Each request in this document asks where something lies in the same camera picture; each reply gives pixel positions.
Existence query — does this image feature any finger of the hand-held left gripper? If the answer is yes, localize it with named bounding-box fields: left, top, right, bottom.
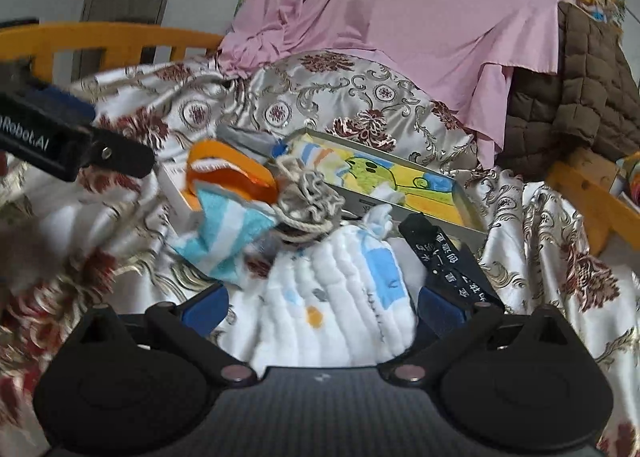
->
left=27, top=80, right=98, bottom=124
left=87, top=125, right=156, bottom=178

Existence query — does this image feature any black printed cloth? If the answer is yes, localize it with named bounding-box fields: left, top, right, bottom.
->
left=397, top=213, right=506, bottom=313

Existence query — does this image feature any blue striped towel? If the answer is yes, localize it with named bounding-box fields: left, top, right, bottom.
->
left=172, top=184, right=281, bottom=288

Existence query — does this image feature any grey cloth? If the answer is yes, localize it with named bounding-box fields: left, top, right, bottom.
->
left=217, top=124, right=281, bottom=163

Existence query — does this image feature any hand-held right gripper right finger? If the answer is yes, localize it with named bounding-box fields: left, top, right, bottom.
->
left=382, top=284, right=569, bottom=385

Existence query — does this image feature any white quilted baby cloth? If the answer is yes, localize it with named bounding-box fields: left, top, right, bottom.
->
left=250, top=204, right=421, bottom=373

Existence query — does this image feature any beige knitted pouch with cord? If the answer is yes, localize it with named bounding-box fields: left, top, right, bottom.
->
left=272, top=154, right=346, bottom=245

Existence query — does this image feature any grey panelled door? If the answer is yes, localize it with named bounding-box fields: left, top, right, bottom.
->
left=70, top=0, right=176, bottom=83

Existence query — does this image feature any floral satin blanket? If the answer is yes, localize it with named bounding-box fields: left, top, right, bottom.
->
left=0, top=50, right=640, bottom=457

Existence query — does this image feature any orange cloth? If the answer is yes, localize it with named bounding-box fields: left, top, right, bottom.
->
left=182, top=140, right=278, bottom=210

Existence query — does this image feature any pink bed sheet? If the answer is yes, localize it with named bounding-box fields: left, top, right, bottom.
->
left=217, top=0, right=581, bottom=170

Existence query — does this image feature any colourful striped cloth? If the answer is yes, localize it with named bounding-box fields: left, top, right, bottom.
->
left=615, top=152, right=640, bottom=198

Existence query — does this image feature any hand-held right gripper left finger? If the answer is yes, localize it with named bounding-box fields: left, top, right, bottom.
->
left=75, top=282, right=258, bottom=385

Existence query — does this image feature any brown quilted jacket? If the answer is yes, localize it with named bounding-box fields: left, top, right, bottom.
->
left=502, top=0, right=640, bottom=170

